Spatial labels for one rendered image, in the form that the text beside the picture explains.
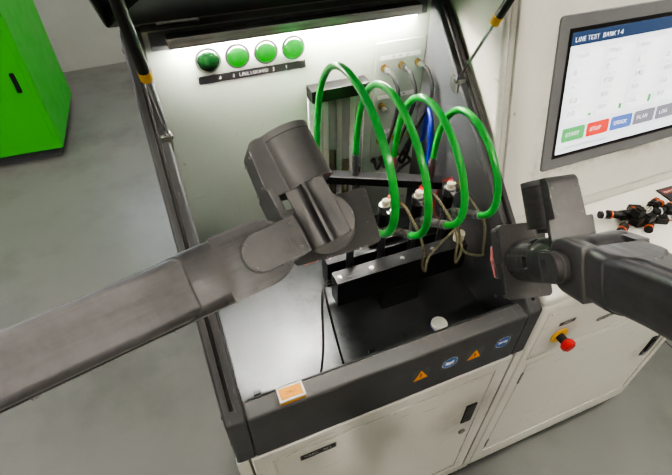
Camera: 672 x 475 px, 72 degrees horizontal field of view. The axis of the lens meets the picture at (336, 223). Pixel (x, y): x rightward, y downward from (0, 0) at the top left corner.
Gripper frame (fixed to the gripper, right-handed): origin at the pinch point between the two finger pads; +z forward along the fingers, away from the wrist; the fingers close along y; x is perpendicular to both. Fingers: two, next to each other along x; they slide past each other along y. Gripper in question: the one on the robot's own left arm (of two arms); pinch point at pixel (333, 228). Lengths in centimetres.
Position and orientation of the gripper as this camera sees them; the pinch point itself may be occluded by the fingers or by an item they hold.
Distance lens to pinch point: 61.6
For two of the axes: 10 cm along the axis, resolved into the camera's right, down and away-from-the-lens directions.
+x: 2.9, 9.6, -0.5
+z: 0.4, 0.4, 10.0
